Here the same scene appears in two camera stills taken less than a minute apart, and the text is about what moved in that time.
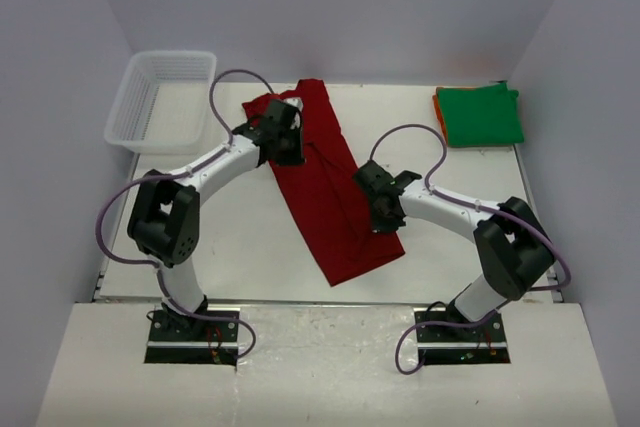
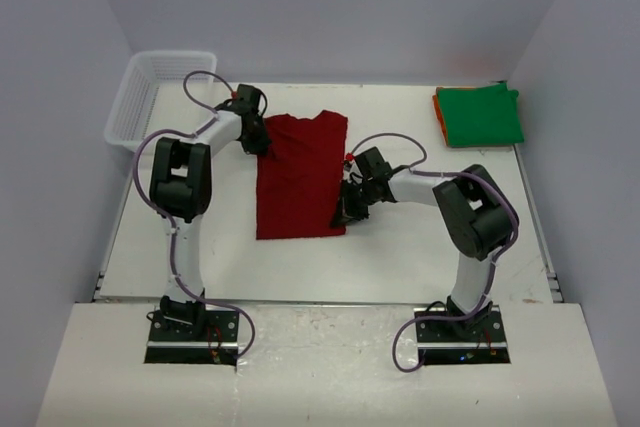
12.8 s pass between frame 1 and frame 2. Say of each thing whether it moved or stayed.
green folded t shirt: stayed
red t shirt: moved
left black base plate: stayed
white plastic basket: stayed
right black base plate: stayed
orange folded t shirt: stayed
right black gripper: moved
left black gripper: moved
